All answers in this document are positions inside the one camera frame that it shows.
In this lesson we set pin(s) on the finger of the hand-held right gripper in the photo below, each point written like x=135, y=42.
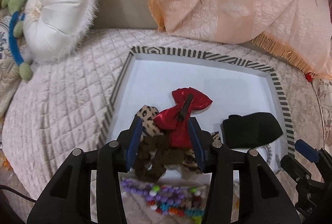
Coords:
x=295, y=168
x=306, y=150

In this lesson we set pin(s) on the black folded cloth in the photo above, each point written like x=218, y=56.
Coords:
x=249, y=128

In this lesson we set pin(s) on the red fabric tag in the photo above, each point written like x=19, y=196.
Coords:
x=309, y=77

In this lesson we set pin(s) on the grey scrunchie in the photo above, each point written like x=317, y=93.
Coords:
x=267, y=152

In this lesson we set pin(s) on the striped rim white tray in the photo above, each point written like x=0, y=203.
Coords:
x=181, y=76

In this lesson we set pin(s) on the cream embroidered fabric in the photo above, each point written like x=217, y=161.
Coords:
x=6, y=71
x=323, y=99

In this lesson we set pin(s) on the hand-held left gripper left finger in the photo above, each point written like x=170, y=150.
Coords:
x=133, y=147

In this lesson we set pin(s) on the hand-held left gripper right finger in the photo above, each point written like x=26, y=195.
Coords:
x=197, y=147

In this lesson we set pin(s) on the leopard print hair bow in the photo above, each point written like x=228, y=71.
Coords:
x=147, y=117

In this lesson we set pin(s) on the green and blue plush toy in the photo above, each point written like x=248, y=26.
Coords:
x=15, y=42

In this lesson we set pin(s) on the white round fringed pillow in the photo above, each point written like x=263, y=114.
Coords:
x=57, y=6

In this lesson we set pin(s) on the quilted cream bed cover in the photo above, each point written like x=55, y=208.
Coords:
x=51, y=110

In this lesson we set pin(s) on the red satin bow hair clip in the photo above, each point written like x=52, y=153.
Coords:
x=176, y=123

